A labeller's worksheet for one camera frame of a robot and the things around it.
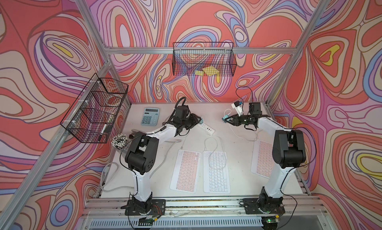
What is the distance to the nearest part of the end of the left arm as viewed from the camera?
0.74 meters

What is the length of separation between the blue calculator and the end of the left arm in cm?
33

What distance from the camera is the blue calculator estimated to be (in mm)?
1087

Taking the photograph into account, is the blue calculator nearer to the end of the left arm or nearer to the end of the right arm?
the end of the left arm
